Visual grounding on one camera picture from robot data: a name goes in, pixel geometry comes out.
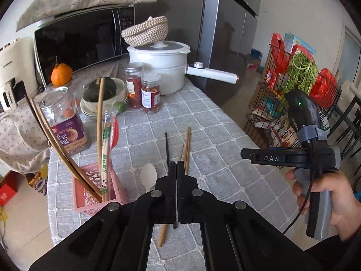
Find cream air fryer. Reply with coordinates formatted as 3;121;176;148
0;38;37;113

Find cream ceramic bowl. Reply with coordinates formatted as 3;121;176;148
82;77;127;112

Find black wire rack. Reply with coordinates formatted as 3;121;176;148
244;44;343;159

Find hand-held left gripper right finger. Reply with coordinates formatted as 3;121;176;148
177;161;326;271

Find orange citrus fruit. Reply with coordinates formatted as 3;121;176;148
51;63;73;86

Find clear jar with purple label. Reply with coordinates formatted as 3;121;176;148
39;86;91;156

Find black chopstick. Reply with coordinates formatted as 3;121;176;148
165;132;178;230

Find white plastic spoon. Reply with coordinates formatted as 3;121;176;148
140;163;158;191

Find red plastic bag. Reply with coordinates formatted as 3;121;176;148
271;33;291;74
310;68;337;109

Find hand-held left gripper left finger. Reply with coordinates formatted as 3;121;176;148
28;161;178;271

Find pink perforated utensil basket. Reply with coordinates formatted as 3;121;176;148
72;165;129;213

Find small jar of dried fruit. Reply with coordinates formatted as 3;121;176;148
141;73;162;114

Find red cardboard box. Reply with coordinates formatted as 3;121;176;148
0;183;16;206

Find person's right forearm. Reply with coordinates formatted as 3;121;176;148
303;230;361;271

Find colourful printed carton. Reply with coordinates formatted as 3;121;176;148
28;165;50;196

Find person's right hand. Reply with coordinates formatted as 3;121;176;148
286;169;359;242

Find bunch of green vegetables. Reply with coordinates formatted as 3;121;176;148
282;53;319;96

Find dark green pumpkin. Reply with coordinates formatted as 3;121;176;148
85;77;117;103

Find small jar of red berries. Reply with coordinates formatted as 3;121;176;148
125;63;144;109

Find blue and white box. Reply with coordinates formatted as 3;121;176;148
283;33;316;60

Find cream ceramic plate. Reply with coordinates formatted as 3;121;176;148
80;96;129;117

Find woven lidded basket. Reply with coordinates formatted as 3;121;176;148
121;16;169;47

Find black microwave oven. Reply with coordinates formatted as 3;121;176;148
34;6;136;91

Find paper-wrapped disposable chopsticks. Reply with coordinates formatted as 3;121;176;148
100;112;113;196

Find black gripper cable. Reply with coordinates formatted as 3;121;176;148
283;140;320;235

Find black chair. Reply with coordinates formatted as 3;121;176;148
333;79;361;159

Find red plastic spoon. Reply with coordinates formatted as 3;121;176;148
109;116;119;150

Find white electric pot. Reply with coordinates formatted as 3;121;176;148
127;41;239;96

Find grey refrigerator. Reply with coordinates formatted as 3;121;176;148
135;0;263;110

